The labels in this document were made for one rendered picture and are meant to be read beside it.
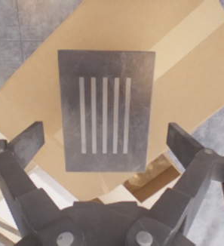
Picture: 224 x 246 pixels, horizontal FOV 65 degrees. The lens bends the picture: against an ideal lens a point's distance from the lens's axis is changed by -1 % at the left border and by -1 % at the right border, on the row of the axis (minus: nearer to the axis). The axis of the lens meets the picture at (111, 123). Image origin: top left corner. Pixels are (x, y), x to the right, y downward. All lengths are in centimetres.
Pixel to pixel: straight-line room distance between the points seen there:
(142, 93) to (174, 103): 12
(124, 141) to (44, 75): 19
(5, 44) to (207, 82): 123
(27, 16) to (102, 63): 112
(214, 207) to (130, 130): 172
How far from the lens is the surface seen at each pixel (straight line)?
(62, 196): 79
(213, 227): 211
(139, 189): 105
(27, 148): 18
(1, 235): 117
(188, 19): 37
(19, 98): 38
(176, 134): 19
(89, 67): 25
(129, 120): 26
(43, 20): 132
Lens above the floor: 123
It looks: 72 degrees down
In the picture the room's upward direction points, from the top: 175 degrees clockwise
